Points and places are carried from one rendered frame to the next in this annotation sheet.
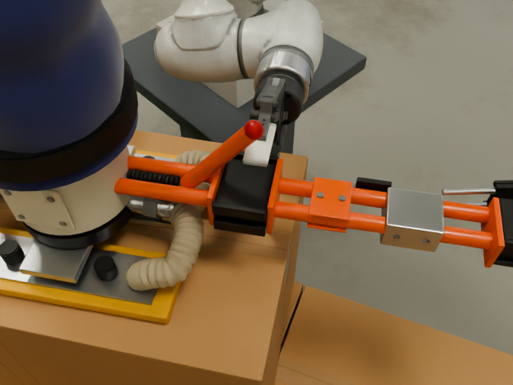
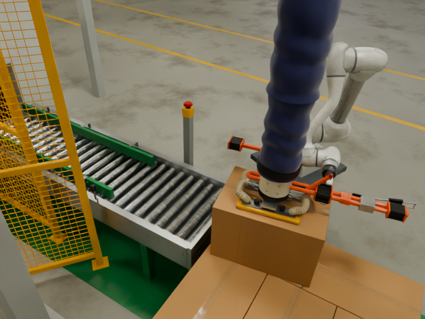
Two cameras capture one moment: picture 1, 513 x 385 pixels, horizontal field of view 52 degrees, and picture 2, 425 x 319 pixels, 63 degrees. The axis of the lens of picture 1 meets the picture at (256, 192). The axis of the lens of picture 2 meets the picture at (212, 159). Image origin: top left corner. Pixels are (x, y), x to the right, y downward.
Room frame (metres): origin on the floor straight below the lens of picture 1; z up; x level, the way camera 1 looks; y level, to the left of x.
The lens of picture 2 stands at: (-0.99, 0.40, 2.27)
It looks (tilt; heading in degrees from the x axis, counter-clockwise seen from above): 36 degrees down; 8
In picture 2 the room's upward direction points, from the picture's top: 2 degrees clockwise
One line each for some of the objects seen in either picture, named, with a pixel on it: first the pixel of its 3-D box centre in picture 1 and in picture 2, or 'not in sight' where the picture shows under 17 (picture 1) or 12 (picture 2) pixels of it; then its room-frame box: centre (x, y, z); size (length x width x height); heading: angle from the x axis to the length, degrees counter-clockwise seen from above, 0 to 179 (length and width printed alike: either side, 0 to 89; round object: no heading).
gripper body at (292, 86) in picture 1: (275, 111); (328, 175); (0.59, -0.03, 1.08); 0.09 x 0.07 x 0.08; 169
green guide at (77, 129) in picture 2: not in sight; (85, 129); (1.45, 1.90, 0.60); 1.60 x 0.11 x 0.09; 69
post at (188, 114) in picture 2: not in sight; (188, 160); (1.33, 0.93, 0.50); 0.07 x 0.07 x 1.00; 69
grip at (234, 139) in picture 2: not in sight; (236, 143); (0.79, 0.51, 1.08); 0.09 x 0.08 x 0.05; 169
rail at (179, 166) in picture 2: not in sight; (121, 147); (1.38, 1.55, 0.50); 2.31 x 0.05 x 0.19; 69
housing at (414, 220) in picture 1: (411, 219); (366, 204); (0.40, -0.20, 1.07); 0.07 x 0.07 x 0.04; 79
